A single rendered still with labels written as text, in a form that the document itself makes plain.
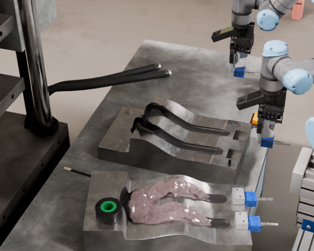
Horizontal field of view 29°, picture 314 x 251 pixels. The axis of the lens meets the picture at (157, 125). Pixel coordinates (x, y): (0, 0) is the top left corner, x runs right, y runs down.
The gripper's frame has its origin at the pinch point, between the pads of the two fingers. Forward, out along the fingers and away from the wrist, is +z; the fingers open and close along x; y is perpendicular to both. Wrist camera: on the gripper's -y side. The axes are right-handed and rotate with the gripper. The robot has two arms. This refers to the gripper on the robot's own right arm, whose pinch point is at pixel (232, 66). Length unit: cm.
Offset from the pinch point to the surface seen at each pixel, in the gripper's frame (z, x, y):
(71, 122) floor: 95, 63, -106
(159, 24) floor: 95, 198, -89
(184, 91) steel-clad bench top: 14.9, -0.9, -19.2
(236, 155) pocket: 8.3, -43.8, 10.6
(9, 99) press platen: -7, -53, -69
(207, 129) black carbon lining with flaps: 6.9, -34.2, -2.2
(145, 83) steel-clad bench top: 14.8, 0.2, -36.6
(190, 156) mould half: 7, -51, -4
